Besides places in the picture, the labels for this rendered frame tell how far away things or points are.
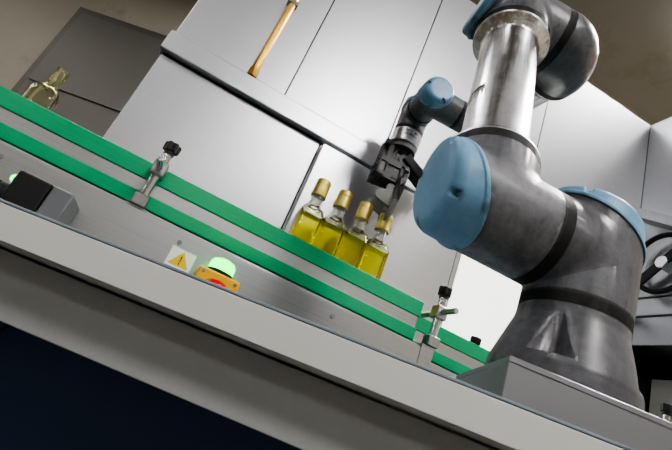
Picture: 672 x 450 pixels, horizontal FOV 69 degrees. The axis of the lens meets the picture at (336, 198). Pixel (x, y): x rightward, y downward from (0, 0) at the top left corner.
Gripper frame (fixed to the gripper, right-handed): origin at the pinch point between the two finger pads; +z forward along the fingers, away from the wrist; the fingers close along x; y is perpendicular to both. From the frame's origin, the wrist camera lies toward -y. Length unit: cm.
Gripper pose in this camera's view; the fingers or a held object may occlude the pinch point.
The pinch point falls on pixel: (385, 218)
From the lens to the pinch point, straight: 117.9
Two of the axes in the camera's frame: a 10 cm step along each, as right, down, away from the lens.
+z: -3.5, 8.4, -4.1
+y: -9.0, -4.3, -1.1
